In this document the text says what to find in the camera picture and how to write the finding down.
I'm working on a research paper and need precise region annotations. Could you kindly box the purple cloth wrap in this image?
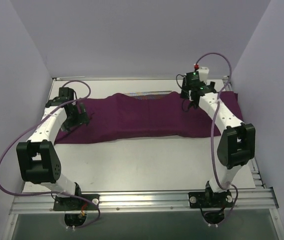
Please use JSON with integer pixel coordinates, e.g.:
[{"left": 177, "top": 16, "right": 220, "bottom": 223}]
[{"left": 54, "top": 91, "right": 244, "bottom": 145}]

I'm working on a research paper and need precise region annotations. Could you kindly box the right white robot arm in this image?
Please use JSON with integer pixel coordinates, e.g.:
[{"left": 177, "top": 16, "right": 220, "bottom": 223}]
[{"left": 181, "top": 70, "right": 256, "bottom": 207}]

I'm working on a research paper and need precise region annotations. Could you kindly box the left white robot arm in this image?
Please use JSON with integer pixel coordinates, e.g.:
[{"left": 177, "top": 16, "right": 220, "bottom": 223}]
[{"left": 16, "top": 87, "right": 90, "bottom": 210}]

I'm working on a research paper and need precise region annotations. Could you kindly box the metal mesh instrument tray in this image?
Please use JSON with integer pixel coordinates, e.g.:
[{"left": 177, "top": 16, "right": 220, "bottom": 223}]
[{"left": 126, "top": 91, "right": 172, "bottom": 100}]

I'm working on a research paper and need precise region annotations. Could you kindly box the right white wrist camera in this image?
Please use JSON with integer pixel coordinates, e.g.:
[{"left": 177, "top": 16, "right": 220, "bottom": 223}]
[{"left": 194, "top": 63, "right": 209, "bottom": 83}]

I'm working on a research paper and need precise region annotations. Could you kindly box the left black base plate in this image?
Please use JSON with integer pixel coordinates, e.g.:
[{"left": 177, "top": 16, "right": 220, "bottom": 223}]
[{"left": 53, "top": 194, "right": 100, "bottom": 211}]

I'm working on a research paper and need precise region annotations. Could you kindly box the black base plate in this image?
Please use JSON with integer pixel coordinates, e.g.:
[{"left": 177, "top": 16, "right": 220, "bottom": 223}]
[
  {"left": 53, "top": 194, "right": 100, "bottom": 211},
  {"left": 188, "top": 190, "right": 234, "bottom": 209}
]

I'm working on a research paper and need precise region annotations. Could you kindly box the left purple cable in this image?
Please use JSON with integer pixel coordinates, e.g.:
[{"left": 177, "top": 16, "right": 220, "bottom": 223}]
[{"left": 0, "top": 79, "right": 101, "bottom": 229}]

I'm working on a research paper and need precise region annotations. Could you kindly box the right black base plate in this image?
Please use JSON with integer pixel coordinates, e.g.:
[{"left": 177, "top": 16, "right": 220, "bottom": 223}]
[{"left": 188, "top": 190, "right": 234, "bottom": 209}]

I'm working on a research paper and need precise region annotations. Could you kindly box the aluminium front rail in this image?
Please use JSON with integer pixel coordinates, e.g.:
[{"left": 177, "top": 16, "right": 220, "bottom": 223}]
[{"left": 10, "top": 188, "right": 279, "bottom": 215}]

